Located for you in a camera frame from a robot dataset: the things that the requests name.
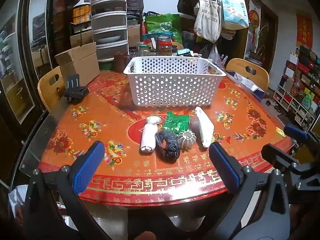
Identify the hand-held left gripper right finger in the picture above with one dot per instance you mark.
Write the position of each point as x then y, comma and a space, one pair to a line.
225, 166

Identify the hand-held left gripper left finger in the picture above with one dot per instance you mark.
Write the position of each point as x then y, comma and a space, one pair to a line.
87, 166

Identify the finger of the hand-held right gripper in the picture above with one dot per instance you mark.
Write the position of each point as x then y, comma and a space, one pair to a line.
277, 155
296, 132

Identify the white tissue packet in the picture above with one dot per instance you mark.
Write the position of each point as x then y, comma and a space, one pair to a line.
203, 127

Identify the grey ribbed soft ball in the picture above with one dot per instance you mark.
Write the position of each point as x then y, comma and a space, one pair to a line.
186, 138

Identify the green foil packet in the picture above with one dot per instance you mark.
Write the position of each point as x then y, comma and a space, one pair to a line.
176, 122

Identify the white cloth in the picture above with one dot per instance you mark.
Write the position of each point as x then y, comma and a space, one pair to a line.
148, 135

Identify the white perforated plastic basket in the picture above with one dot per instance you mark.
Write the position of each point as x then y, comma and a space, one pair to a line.
175, 87

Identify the shelf of assorted boxes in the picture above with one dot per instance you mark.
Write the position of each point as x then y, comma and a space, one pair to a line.
300, 85

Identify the white paper bag blue trim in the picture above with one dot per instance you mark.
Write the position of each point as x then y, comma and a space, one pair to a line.
247, 83

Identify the black phone stand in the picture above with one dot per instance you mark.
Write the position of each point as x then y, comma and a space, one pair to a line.
75, 92

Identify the white plastic bag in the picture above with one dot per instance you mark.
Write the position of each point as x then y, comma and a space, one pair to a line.
17, 197

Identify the open cardboard box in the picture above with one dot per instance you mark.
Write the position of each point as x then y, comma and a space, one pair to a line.
80, 65

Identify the green woven basket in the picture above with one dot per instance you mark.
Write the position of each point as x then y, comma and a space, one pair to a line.
106, 65

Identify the brown mug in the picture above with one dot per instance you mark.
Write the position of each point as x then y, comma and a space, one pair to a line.
121, 62

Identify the clear plastic bag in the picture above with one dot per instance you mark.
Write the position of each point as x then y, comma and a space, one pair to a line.
216, 56

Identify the dark glass-door cabinet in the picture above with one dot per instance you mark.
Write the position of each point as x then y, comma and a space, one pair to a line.
27, 55

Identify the glass jar green lid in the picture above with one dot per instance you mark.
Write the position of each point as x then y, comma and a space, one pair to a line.
144, 50

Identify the large glass pickle jar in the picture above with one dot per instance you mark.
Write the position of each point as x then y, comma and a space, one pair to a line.
164, 46

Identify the blue illustrated paper bag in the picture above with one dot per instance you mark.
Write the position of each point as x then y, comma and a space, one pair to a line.
233, 11

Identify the brown cardboard box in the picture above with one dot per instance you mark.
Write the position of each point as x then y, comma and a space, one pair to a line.
133, 36

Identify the beige tote bag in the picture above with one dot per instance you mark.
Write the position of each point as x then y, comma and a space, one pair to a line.
207, 17

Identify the white stacked drawer tower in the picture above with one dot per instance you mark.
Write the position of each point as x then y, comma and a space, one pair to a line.
110, 20

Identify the green shopping bag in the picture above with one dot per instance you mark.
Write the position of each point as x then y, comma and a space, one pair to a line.
162, 27

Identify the orange box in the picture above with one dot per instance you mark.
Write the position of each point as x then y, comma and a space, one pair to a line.
81, 12

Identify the red wall scroll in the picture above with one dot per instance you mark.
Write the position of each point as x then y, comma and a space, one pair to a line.
304, 31

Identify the round red wall ornament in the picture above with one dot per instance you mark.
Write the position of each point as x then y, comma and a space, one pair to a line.
254, 18

